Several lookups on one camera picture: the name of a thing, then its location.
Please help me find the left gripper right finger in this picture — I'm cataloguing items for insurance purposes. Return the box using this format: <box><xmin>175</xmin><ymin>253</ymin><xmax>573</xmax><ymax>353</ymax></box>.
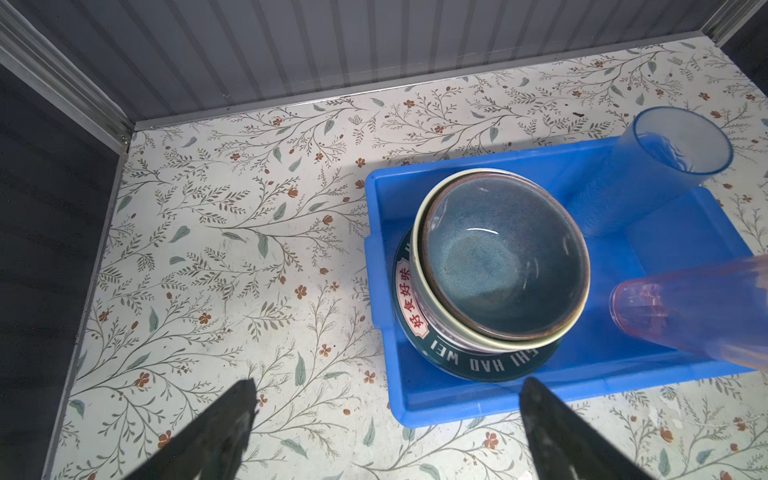
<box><xmin>520</xmin><ymin>377</ymin><xmax>650</xmax><ymax>479</ymax></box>

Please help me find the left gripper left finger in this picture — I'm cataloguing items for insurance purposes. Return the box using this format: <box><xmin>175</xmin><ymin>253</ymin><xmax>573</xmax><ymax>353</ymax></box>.
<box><xmin>128</xmin><ymin>379</ymin><xmax>257</xmax><ymax>479</ymax></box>

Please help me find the blue plastic bin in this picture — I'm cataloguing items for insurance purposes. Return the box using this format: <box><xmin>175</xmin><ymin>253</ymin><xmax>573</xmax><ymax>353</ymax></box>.
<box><xmin>365</xmin><ymin>138</ymin><xmax>751</xmax><ymax>428</ymax></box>

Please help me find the white plate dark green rim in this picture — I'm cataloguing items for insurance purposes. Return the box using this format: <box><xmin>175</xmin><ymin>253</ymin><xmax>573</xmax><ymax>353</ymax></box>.
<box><xmin>392</xmin><ymin>234</ymin><xmax>560</xmax><ymax>383</ymax></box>

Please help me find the green ceramic bowl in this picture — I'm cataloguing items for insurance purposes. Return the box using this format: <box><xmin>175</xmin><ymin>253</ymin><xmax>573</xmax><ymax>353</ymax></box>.
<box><xmin>410</xmin><ymin>167</ymin><xmax>592</xmax><ymax>354</ymax></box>

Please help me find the dark blue ceramic bowl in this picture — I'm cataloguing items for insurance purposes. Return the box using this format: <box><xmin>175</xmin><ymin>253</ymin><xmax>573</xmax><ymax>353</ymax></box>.
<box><xmin>419</xmin><ymin>172</ymin><xmax>592</xmax><ymax>342</ymax></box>

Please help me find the pink translucent plastic cup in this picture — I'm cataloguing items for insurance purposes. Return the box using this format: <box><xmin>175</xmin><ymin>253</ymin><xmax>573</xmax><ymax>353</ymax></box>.
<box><xmin>609</xmin><ymin>255</ymin><xmax>767</xmax><ymax>372</ymax></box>

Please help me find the blue translucent plastic cup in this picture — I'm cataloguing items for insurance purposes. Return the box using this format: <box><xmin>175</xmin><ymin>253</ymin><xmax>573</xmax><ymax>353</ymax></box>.
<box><xmin>567</xmin><ymin>107</ymin><xmax>734</xmax><ymax>237</ymax></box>

